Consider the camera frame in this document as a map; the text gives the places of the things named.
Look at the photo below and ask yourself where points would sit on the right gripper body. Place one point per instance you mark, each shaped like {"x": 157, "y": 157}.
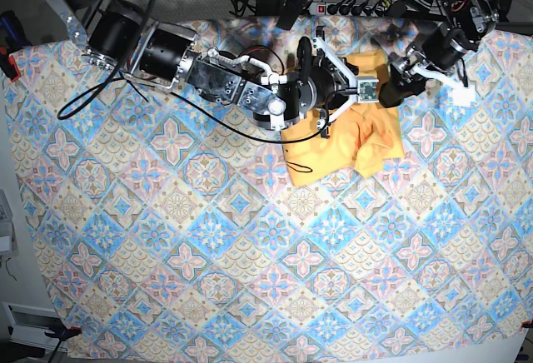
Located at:
{"x": 301, "y": 93}

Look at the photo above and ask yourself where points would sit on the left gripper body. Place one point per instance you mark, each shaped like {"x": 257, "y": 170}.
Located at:
{"x": 440, "y": 51}

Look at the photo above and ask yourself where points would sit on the yellow T-shirt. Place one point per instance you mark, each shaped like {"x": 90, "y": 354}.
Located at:
{"x": 363, "y": 138}

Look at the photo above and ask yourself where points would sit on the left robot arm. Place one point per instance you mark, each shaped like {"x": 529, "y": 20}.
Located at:
{"x": 475, "y": 17}

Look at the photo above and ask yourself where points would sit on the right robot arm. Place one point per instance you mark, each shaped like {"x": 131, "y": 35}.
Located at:
{"x": 125, "y": 40}

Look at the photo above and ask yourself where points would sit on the black clamp on table edge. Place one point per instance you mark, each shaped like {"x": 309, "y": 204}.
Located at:
{"x": 289, "y": 13}

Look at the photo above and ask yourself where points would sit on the patterned blue pink tablecloth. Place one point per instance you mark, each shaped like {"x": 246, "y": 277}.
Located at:
{"x": 169, "y": 229}

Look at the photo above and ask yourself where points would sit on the red black clamp left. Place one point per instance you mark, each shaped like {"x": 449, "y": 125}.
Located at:
{"x": 8, "y": 65}

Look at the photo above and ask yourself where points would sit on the orange black clamp bottom left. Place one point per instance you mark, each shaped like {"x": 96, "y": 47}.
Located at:
{"x": 62, "y": 333}

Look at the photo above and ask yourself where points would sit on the white power strip red switch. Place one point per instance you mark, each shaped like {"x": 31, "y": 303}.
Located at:
{"x": 337, "y": 9}

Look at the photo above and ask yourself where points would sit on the blue handled tool left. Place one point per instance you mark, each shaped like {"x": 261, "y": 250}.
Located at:
{"x": 15, "y": 35}

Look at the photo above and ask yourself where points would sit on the white aluminium rail bottom left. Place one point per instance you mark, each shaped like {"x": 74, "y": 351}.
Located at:
{"x": 27, "y": 325}

